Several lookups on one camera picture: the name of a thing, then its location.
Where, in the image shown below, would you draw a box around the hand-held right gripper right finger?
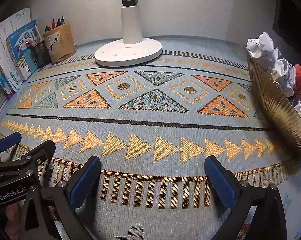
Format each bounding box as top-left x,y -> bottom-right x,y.
204,155 -> 287,240

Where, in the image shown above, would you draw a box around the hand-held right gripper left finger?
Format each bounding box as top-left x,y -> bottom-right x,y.
18,156 -> 102,240

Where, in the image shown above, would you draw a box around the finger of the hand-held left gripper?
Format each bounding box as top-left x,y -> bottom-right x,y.
0,131 -> 22,159
0,140 -> 56,181

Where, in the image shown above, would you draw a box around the amber ribbed glass bowl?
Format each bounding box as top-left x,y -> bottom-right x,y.
247,52 -> 301,159

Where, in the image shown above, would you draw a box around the lined paper ball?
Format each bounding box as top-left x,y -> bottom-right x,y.
270,58 -> 297,98

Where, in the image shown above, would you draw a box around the person's left hand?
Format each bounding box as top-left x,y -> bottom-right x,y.
4,201 -> 24,233

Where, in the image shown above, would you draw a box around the small light blue booklet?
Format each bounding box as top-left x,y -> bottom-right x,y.
22,55 -> 39,80

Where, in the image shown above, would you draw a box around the patterned woven table mat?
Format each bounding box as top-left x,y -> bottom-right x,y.
0,36 -> 301,240

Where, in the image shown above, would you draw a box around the black mesh pen holder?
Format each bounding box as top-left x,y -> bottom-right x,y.
29,40 -> 52,68

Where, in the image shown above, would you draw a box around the blue workbook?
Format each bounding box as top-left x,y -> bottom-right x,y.
6,19 -> 38,82

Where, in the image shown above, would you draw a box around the bunch of red pencils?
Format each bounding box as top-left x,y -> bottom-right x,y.
25,39 -> 44,49

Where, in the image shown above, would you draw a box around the bamboo pen holder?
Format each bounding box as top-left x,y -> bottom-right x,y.
42,22 -> 77,64

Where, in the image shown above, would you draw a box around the beige wooden stick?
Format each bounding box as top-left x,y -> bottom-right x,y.
34,24 -> 43,43

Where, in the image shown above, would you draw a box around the stack of books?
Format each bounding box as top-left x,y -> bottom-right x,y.
0,7 -> 32,90

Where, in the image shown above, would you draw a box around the bunch of pens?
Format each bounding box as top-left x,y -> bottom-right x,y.
44,16 -> 66,32

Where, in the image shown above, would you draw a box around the white desk lamp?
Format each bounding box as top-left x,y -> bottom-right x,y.
94,0 -> 163,67

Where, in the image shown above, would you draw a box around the dark monitor screen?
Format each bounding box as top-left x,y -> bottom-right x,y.
273,0 -> 301,43

